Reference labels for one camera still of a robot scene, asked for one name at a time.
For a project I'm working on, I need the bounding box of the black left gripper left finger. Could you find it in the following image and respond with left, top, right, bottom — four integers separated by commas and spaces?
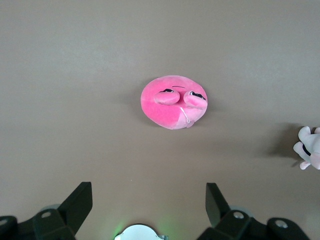
0, 181, 93, 240

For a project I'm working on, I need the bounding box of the pink round plush toy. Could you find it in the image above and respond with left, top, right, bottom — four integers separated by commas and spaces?
140, 74, 209, 131

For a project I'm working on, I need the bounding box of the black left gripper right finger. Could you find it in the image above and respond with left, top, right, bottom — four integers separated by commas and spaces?
197, 182, 311, 240

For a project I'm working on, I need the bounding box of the white pink plush dog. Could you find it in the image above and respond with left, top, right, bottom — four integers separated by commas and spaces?
292, 126, 320, 171

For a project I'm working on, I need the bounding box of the brown table mat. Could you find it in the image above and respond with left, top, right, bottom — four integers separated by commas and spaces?
0, 0, 320, 240

